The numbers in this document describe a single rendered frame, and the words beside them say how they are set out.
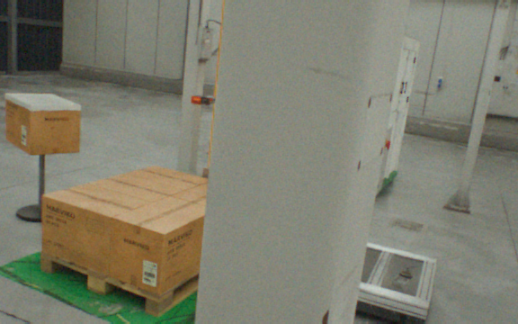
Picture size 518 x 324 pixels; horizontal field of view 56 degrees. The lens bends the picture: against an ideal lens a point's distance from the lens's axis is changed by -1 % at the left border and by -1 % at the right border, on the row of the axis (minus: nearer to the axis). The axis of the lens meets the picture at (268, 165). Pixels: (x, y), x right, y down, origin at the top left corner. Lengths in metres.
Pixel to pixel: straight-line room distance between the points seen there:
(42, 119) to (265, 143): 3.93
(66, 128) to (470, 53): 9.89
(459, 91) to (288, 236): 12.14
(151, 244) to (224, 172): 2.66
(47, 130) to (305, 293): 3.97
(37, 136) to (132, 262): 1.54
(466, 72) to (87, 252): 10.41
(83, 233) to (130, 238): 0.39
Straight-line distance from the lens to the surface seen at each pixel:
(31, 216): 4.68
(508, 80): 12.24
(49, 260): 3.70
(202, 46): 4.96
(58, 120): 4.31
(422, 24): 12.57
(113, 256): 3.27
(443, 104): 12.52
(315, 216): 0.37
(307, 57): 0.36
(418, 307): 3.35
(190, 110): 5.09
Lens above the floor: 1.68
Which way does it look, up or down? 14 degrees down
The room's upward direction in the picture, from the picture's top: 7 degrees clockwise
